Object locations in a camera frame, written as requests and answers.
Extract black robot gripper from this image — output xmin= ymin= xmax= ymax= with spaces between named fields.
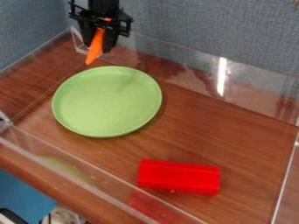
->
xmin=68 ymin=0 xmax=133 ymax=53

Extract orange toy carrot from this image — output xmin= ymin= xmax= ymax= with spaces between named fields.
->
xmin=85 ymin=28 xmax=105 ymax=66

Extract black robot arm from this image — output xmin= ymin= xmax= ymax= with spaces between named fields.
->
xmin=68 ymin=0 xmax=133 ymax=53

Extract green round plate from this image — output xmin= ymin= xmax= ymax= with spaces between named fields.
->
xmin=50 ymin=66 xmax=163 ymax=137

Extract red rectangular block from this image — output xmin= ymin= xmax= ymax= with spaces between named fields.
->
xmin=136 ymin=159 xmax=220 ymax=194

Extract clear acrylic enclosure wall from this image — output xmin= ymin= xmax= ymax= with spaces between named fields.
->
xmin=0 ymin=31 xmax=299 ymax=224

